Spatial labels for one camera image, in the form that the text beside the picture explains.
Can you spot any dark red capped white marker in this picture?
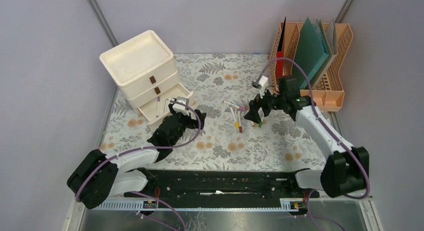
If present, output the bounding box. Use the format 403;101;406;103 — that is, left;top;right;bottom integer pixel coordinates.
237;110;243;133

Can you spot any cream drawer unit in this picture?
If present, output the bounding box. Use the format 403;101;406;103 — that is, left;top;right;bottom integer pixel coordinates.
99;30;194;131

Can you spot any teal file folder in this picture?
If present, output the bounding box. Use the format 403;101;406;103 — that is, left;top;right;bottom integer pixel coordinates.
294;18;321;83

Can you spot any yellow capped white marker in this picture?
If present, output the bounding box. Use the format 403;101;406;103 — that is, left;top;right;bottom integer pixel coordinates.
229;106;240;129

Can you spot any peach plastic file organizer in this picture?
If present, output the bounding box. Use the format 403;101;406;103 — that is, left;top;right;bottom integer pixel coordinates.
269;21;353;112

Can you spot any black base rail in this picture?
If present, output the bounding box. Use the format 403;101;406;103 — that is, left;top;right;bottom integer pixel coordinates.
91;168;359;201

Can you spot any red file folder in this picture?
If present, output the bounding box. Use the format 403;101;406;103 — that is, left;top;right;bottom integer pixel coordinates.
275;17;286;81

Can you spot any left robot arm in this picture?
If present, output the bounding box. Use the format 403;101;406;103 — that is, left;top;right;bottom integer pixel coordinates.
66;101;207;209

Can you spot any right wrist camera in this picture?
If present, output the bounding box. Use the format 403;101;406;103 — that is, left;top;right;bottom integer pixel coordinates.
252;75;269;98

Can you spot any purple capped white marker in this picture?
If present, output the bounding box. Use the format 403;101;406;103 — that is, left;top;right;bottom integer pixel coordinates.
156;96;161;118

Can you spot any floral desk mat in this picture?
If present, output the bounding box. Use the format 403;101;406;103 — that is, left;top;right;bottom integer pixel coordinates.
95;53;327;172

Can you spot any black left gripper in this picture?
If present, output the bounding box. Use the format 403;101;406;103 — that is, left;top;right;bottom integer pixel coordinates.
168;103;206;146

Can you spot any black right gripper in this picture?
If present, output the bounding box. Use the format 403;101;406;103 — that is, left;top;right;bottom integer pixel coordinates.
244;83;286;124

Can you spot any beige file folder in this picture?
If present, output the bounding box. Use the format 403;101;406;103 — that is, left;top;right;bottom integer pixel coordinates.
310;19;338;89

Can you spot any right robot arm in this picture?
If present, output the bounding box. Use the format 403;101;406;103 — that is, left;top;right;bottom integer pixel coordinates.
244;75;371;199

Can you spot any teal capped white marker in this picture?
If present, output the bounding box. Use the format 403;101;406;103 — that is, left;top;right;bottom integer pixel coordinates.
163;99;169;113

